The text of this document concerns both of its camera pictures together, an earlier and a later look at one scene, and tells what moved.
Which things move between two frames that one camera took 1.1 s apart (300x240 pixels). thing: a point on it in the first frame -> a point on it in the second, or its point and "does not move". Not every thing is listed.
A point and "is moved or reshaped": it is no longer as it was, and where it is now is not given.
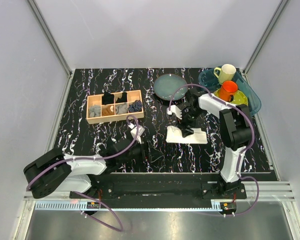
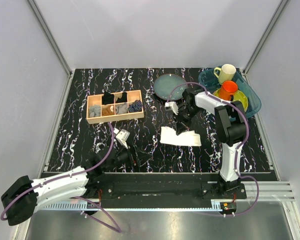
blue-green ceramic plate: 166,85 does not move
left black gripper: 154,154 -> 138,158
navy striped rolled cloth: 137,106 does not move
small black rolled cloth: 124,98 does not move
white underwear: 174,134 is moved or reshaped
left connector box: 92,205 does not move
